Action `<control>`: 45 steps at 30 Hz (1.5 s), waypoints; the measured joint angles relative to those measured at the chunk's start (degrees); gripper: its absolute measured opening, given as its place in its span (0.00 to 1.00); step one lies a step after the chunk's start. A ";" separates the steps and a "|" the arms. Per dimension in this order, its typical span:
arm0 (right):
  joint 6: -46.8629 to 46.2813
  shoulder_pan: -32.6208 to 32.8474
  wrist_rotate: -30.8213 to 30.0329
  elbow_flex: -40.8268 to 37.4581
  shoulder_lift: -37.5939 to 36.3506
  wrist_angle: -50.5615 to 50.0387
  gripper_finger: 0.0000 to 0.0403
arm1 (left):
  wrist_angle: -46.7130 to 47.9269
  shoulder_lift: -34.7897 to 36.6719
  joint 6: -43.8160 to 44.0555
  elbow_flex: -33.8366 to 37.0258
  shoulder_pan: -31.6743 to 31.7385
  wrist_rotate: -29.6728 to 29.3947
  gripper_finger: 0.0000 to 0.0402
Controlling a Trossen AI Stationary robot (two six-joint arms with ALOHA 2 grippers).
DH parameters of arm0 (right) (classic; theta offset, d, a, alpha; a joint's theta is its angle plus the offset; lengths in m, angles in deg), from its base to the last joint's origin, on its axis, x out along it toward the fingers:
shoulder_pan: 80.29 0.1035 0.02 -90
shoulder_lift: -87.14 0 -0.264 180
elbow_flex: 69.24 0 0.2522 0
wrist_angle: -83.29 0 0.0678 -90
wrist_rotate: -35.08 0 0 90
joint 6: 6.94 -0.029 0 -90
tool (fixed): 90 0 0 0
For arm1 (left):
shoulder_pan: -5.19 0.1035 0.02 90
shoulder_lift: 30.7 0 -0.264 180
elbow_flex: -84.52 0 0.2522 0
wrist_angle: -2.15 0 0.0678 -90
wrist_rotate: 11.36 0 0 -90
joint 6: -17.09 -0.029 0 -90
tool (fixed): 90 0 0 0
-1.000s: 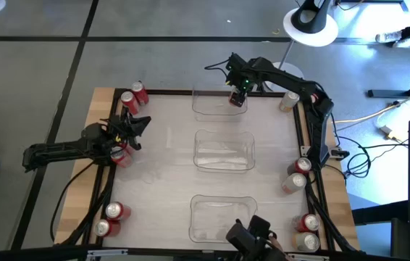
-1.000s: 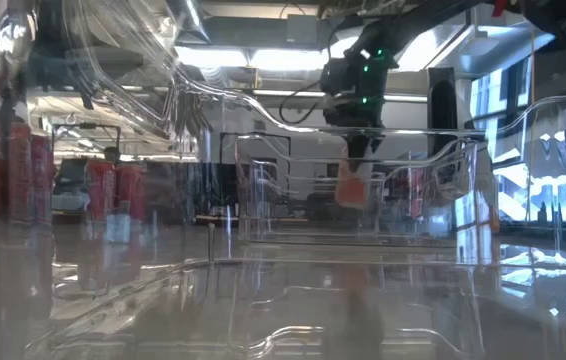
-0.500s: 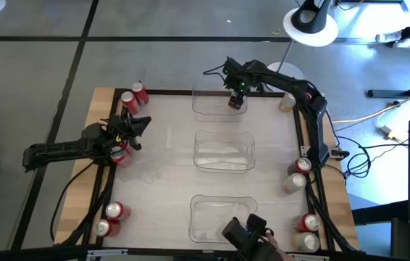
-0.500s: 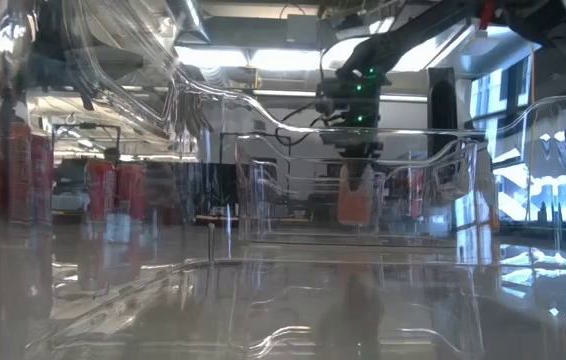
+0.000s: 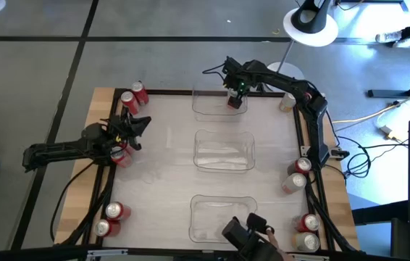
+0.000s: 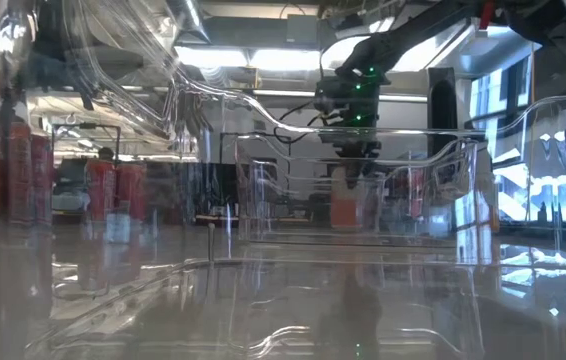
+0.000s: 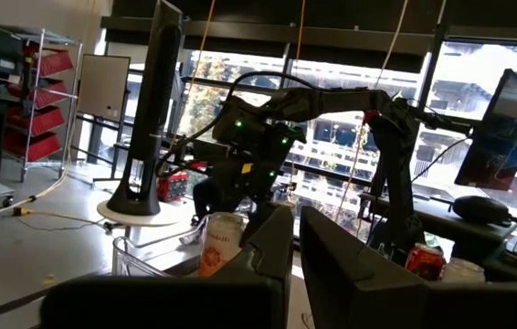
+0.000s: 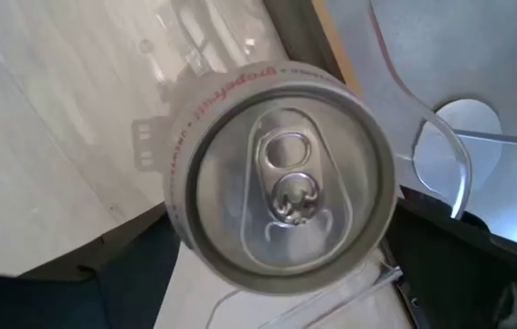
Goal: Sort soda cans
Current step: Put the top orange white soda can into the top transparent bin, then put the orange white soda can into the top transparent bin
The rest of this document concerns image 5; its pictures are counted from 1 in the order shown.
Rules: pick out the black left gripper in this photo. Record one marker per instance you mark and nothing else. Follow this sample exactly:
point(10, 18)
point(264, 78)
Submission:
point(118, 130)

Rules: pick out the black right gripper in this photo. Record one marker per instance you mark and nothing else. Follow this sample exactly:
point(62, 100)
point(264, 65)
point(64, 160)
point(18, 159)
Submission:
point(235, 74)

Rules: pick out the silver can with red print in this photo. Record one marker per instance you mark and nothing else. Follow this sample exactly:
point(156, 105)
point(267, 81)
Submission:
point(293, 182)
point(234, 103)

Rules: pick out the silver can with orange print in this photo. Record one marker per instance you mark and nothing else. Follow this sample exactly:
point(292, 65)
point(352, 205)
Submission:
point(305, 241)
point(287, 102)

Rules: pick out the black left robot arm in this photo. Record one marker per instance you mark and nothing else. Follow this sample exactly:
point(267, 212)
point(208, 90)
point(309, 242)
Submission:
point(56, 150)

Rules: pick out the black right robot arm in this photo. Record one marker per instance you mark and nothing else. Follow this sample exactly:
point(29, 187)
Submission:
point(313, 119)

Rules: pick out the clear plastic bin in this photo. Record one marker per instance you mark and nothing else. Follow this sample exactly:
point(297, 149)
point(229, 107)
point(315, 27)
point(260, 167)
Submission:
point(223, 152)
point(208, 108)
point(208, 217)

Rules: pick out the white glossy surface sheet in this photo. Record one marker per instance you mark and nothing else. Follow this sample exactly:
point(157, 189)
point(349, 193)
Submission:
point(154, 181)

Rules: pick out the grey round base with pole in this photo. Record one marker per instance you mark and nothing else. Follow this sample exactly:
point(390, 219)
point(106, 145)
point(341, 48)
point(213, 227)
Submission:
point(288, 70)

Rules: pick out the small yellow floor scrap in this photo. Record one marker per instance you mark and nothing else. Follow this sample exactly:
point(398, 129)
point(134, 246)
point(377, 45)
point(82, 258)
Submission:
point(276, 32)

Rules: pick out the white round disc base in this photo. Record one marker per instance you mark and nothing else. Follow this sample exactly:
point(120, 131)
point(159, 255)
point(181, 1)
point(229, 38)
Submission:
point(313, 40)

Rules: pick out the black curved stand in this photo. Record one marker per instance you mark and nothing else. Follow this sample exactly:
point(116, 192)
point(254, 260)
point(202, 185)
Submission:
point(310, 18)

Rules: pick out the black desk leg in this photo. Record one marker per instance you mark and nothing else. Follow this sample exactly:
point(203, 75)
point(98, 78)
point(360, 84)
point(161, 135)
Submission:
point(382, 93)

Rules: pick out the person's hand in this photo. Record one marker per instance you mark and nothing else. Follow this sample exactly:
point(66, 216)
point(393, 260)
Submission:
point(274, 241)

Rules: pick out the person's shoe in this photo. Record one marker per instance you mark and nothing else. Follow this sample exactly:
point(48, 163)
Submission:
point(388, 37)

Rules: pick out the black furniture piece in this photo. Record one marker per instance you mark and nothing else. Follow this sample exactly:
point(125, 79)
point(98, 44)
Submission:
point(379, 214)

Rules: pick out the black aluminium table frame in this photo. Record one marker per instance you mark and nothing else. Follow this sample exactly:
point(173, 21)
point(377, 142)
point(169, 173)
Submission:
point(176, 92)

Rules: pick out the silver frame mounting plate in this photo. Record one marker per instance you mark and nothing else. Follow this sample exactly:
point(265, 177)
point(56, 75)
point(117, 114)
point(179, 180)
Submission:
point(305, 151)

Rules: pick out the black handheld video camera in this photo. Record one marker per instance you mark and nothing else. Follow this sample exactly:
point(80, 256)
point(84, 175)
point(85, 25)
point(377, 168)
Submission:
point(245, 235)

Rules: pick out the black frame crossbar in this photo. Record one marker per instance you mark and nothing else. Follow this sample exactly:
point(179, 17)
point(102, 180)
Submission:
point(27, 254)

